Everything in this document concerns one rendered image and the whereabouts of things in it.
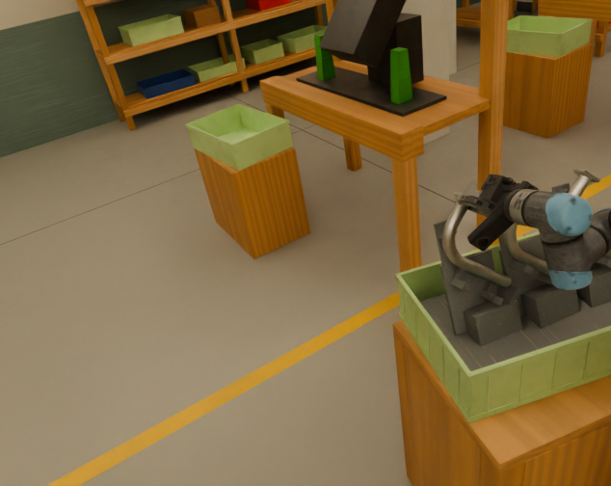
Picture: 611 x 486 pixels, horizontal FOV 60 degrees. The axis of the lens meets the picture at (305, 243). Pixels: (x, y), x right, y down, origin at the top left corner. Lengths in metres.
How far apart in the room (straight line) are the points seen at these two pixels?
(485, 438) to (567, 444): 0.19
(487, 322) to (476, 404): 0.23
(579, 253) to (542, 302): 0.42
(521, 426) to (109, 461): 1.80
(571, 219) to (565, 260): 0.09
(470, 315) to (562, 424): 0.32
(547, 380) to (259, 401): 1.48
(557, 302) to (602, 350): 0.18
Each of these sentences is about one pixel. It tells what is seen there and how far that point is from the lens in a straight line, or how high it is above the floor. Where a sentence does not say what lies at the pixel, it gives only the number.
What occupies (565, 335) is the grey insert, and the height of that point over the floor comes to 0.85.
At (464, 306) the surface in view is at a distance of 1.48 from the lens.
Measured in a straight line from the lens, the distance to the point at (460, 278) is 1.42.
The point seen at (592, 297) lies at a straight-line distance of 1.63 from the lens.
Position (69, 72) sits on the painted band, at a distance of 6.84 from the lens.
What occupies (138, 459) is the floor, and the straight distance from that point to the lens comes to 2.57.
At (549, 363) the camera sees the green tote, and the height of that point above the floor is 0.91.
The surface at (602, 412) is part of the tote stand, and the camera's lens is 1.47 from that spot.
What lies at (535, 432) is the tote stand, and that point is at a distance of 1.39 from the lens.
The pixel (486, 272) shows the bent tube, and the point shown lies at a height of 1.03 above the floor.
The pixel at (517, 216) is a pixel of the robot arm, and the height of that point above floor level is 1.29.
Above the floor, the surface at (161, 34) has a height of 0.89.
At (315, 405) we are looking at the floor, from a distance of 2.47.
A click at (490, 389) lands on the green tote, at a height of 0.89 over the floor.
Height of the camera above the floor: 1.89
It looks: 33 degrees down
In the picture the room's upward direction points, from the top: 11 degrees counter-clockwise
